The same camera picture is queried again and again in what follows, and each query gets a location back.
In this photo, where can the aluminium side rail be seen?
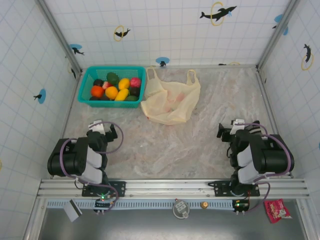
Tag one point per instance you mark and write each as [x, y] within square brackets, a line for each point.
[72, 100]
[266, 95]

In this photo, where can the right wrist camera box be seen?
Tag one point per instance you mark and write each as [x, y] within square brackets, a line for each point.
[237, 127]

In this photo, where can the cream plastic bag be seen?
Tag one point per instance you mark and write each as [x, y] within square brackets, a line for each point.
[182, 100]

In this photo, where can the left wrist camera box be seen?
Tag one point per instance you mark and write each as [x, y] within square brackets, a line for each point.
[97, 127]

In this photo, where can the black white striped cloth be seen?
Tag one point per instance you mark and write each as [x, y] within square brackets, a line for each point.
[254, 128]

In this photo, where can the round grey device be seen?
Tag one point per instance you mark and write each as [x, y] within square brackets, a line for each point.
[180, 208]

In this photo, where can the white grey card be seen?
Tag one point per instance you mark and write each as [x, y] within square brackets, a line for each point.
[72, 211]

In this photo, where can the dark green fake avocado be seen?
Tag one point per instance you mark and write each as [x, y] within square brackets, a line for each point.
[131, 98]

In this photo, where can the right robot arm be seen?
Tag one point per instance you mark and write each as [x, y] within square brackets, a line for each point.
[270, 157]

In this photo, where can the pink fake peach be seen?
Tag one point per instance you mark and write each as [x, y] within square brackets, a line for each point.
[135, 82]

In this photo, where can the circuit board with green light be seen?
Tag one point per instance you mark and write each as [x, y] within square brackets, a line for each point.
[240, 205]
[103, 200]

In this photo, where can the red fake strawberry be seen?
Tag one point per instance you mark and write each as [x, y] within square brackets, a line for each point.
[107, 85]

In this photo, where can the aluminium corner post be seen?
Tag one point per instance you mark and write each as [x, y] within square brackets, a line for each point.
[60, 32]
[277, 32]

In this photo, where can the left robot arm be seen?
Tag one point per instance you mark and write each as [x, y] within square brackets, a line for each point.
[72, 157]

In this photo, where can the red snack packet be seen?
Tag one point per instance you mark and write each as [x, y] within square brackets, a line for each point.
[275, 211]

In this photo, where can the dark brown fake fruit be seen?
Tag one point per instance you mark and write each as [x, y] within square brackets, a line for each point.
[135, 92]
[94, 98]
[98, 82]
[105, 98]

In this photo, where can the aluminium back rail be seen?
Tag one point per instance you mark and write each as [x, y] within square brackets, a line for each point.
[212, 66]

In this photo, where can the blue splash dolphin sticker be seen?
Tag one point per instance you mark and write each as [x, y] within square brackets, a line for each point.
[41, 96]
[76, 49]
[278, 18]
[162, 61]

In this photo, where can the yellow-orange fake orange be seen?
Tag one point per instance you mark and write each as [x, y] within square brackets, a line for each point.
[111, 92]

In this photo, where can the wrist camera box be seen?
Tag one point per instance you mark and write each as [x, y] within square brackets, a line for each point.
[237, 127]
[97, 127]

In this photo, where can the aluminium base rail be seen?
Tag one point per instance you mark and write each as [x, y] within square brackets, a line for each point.
[165, 187]

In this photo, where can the teal plastic basket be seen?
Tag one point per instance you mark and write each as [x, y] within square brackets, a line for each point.
[86, 80]

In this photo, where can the yellow fake mango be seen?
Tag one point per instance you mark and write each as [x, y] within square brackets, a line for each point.
[122, 95]

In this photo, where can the brass knob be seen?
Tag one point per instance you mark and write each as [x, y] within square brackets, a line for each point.
[205, 205]

